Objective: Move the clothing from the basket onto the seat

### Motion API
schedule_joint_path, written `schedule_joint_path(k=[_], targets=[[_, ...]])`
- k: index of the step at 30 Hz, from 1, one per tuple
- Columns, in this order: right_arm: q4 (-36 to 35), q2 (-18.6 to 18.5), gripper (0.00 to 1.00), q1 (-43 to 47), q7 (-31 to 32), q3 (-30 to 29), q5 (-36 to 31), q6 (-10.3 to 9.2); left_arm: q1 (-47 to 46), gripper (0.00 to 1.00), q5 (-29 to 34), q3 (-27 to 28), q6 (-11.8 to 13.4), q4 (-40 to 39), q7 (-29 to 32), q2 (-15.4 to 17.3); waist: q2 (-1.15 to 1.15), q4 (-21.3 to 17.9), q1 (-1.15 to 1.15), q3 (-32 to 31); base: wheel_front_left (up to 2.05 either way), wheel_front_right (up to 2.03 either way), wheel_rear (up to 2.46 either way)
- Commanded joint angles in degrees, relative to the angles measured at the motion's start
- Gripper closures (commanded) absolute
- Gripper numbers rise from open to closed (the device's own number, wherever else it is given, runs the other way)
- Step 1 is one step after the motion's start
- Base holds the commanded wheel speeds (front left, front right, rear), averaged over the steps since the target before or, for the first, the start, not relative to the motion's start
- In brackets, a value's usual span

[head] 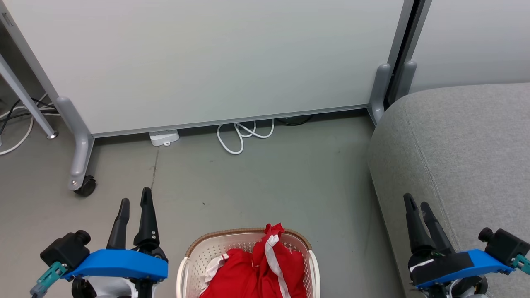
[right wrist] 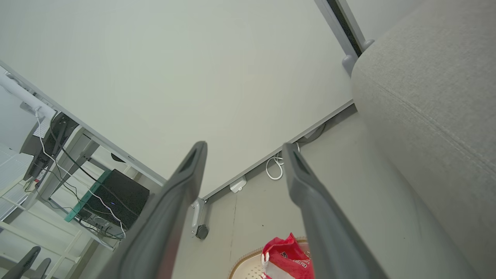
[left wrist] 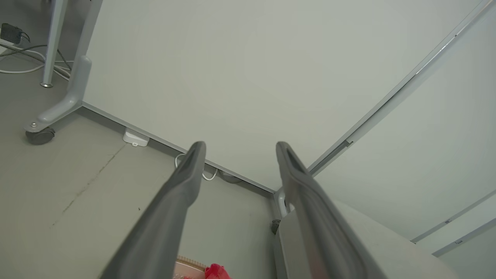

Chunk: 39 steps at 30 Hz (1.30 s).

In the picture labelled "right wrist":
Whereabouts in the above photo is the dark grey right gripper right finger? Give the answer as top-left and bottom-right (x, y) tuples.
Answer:
(282, 142), (389, 279)

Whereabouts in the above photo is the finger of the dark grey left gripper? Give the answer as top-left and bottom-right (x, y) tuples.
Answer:
(1, 246), (41, 279)
(30, 258), (52, 279)

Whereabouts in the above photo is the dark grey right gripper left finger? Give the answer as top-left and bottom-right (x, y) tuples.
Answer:
(97, 141), (208, 279)

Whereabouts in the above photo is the red and white jersey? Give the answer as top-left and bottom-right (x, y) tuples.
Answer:
(260, 232), (315, 279)

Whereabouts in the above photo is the black computer tower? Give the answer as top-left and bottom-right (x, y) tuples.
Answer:
(79, 169), (150, 230)

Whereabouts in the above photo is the grey power strip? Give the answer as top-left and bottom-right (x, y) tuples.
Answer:
(82, 214), (119, 238)

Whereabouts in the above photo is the teal green board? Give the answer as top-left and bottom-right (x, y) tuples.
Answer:
(64, 170), (112, 224)

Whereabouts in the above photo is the white power adapter box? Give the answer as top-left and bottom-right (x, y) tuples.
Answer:
(229, 176), (248, 194)

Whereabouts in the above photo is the beige plastic laundry basket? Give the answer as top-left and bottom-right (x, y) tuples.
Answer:
(228, 238), (311, 279)

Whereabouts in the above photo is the dark computer monitor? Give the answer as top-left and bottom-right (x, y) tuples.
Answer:
(19, 112), (79, 183)

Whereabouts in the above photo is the white shelf frame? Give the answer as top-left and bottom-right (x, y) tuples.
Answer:
(0, 174), (95, 279)

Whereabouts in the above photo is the grey partition foot bracket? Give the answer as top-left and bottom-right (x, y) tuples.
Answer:
(189, 197), (207, 238)

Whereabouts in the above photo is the coiled white cable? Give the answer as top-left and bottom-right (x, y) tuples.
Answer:
(265, 143), (301, 181)

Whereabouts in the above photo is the grey floor cable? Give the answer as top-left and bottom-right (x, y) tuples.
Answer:
(298, 122), (327, 145)

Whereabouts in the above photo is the white desk frame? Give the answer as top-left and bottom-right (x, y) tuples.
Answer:
(37, 125), (168, 250)

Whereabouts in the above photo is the long thin white cable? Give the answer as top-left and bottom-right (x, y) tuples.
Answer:
(34, 110), (127, 239)

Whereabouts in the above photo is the grey partition post with feet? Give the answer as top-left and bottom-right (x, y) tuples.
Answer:
(314, 0), (375, 75)

